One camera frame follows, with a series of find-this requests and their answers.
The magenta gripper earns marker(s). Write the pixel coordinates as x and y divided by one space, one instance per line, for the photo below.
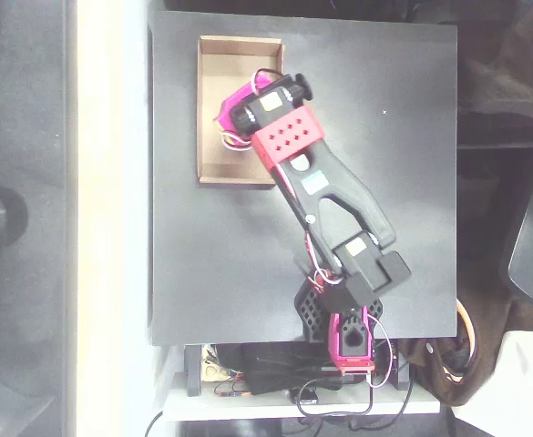
230 113

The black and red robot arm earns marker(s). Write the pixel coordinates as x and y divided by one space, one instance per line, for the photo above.
330 191

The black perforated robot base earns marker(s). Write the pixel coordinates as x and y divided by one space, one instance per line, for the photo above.
309 309

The shallow cardboard box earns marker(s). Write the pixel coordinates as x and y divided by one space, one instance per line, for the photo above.
225 64

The small wooden circuit holder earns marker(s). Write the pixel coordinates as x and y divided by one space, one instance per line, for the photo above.
213 368

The black plug connector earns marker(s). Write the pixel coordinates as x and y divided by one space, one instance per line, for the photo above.
306 397

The white shelf board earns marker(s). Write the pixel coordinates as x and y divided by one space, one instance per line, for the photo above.
229 407

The brown bag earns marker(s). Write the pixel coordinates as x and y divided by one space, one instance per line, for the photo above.
439 378

